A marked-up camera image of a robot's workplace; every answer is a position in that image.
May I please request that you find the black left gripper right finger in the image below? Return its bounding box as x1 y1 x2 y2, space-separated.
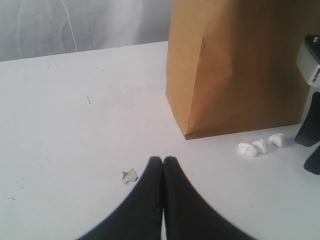
163 156 252 240

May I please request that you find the white backdrop curtain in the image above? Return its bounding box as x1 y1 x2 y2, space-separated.
0 0 173 61

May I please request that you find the small torn plastic scrap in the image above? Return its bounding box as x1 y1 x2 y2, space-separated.
122 168 139 185

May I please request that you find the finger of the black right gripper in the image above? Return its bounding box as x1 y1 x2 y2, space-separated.
303 148 320 174
294 91 320 147

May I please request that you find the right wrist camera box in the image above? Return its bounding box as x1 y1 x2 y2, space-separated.
296 34 320 90

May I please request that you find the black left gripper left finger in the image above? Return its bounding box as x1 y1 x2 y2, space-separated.
80 156 164 240

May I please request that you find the brown paper shopping bag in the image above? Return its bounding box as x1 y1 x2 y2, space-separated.
166 0 320 140

